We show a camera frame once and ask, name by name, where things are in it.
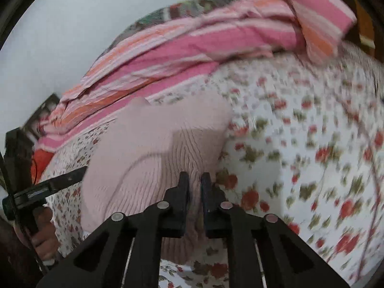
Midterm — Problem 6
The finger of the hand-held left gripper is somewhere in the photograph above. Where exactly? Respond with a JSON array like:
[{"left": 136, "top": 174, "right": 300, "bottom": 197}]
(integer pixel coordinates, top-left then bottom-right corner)
[{"left": 38, "top": 166, "right": 88, "bottom": 195}]

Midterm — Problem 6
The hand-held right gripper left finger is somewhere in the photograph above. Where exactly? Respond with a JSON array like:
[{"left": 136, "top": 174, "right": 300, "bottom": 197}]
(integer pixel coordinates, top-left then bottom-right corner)
[{"left": 36, "top": 172, "right": 190, "bottom": 288}]

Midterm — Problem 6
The pink orange striped blanket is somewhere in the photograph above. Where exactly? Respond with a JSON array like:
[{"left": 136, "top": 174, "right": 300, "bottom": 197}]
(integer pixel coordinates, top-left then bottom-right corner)
[{"left": 34, "top": 0, "right": 358, "bottom": 151}]

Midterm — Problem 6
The person's left hand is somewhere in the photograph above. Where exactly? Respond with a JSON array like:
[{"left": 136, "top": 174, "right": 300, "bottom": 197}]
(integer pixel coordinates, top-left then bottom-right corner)
[{"left": 14, "top": 207, "right": 60, "bottom": 262}]

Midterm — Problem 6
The dark wooden headboard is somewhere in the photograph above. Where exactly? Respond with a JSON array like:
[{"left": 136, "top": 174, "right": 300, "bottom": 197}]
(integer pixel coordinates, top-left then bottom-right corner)
[{"left": 23, "top": 93, "right": 61, "bottom": 140}]

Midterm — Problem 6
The red cloth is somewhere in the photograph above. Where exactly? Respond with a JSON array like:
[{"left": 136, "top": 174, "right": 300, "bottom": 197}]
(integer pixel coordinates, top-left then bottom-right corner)
[{"left": 31, "top": 148, "right": 56, "bottom": 184}]

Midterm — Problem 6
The floral bedsheet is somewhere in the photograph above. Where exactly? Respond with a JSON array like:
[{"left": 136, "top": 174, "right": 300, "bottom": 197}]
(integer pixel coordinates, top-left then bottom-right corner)
[{"left": 39, "top": 42, "right": 384, "bottom": 288}]

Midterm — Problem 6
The multicolour patterned blanket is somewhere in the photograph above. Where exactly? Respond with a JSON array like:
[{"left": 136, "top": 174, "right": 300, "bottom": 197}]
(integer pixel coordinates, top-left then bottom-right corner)
[{"left": 106, "top": 0, "right": 290, "bottom": 53}]

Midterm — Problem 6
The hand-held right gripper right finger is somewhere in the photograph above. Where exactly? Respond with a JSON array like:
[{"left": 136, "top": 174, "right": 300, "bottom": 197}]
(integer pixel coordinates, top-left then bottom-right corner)
[{"left": 201, "top": 172, "right": 350, "bottom": 288}]

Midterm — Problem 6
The pink knitted sweater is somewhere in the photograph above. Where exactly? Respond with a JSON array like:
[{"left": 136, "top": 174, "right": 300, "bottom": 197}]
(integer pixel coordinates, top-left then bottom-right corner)
[{"left": 80, "top": 91, "right": 235, "bottom": 266}]

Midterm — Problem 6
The person's left forearm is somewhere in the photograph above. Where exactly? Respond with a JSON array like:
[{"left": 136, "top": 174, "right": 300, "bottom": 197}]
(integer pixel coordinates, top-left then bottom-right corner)
[{"left": 0, "top": 214, "right": 42, "bottom": 288}]

